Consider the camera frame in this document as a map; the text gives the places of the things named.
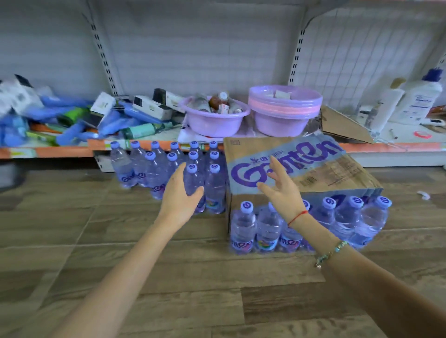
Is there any person's right hand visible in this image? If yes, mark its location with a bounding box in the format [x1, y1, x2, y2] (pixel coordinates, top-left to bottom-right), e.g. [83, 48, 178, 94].
[257, 156, 309, 227]

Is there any green tube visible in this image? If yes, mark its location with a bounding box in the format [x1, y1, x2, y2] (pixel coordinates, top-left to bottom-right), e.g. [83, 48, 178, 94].
[119, 121, 174, 140]

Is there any loose brown cardboard piece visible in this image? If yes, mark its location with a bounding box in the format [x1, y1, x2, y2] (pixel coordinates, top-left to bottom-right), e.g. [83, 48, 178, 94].
[320, 105, 375, 144]

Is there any teal beaded bracelet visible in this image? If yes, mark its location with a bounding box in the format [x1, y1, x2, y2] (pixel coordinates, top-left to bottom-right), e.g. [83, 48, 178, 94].
[314, 240, 349, 269]

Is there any grey plastic bottle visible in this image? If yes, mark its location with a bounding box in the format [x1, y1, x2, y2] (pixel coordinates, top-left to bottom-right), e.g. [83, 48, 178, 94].
[190, 93, 212, 113]

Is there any red string bracelet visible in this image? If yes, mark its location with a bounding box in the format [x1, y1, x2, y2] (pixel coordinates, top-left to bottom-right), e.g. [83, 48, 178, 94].
[287, 210, 309, 228]

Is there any cluster of loose water bottles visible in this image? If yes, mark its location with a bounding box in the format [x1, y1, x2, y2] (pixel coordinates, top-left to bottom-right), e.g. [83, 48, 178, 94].
[110, 140, 228, 215]

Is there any person's left hand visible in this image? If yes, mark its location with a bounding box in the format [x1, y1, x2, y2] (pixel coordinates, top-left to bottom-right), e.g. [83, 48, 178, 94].
[156, 162, 206, 231]

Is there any person's left forearm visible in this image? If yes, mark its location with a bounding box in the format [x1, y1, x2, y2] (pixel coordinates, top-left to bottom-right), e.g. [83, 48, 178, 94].
[49, 217, 176, 338]

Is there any purple plastic basin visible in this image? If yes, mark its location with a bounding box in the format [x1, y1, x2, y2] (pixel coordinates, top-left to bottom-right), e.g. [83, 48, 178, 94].
[178, 95, 251, 138]

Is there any person's right forearm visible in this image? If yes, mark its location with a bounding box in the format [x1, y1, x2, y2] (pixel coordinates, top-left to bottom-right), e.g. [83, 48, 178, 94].
[289, 212, 446, 338]

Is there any white bottle with blue cap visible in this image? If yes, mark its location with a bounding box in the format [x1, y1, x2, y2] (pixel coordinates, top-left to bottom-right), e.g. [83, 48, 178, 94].
[389, 68, 444, 125]

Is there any white wire mesh panel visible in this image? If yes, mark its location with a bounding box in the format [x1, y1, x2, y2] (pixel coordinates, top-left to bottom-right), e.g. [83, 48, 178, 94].
[302, 5, 446, 114]

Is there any long white black box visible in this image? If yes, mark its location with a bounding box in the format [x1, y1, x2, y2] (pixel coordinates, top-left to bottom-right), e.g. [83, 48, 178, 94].
[133, 95, 174, 121]
[153, 88, 186, 114]

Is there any row of boxed water bottles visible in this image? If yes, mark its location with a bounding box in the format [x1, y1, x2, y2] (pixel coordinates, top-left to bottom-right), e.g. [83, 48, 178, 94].
[229, 195, 393, 255]

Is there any white bottle with beige cap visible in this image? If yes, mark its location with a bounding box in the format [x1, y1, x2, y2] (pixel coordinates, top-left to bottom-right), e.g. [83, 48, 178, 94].
[369, 78, 407, 133]

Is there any stack of purple pink basins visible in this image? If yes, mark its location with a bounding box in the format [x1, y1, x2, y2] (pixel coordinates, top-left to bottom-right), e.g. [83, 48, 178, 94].
[248, 85, 323, 138]

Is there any pile of blue packaged goods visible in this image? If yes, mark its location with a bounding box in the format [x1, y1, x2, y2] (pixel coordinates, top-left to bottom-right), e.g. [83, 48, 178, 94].
[0, 74, 164, 147]

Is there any printed cardboard box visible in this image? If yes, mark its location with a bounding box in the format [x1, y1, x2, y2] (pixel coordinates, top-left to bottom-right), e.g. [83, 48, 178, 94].
[223, 134, 384, 246]

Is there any orange-edged white shelf board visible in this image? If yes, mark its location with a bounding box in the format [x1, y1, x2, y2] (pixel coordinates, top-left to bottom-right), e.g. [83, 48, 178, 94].
[0, 120, 446, 168]

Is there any white slotted shelf upright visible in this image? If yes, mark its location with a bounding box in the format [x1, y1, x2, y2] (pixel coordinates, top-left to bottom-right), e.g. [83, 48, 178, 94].
[288, 19, 308, 86]
[82, 13, 120, 97]

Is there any brown bottle with white cap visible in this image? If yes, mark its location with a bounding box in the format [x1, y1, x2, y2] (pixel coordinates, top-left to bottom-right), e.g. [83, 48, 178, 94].
[209, 91, 229, 111]

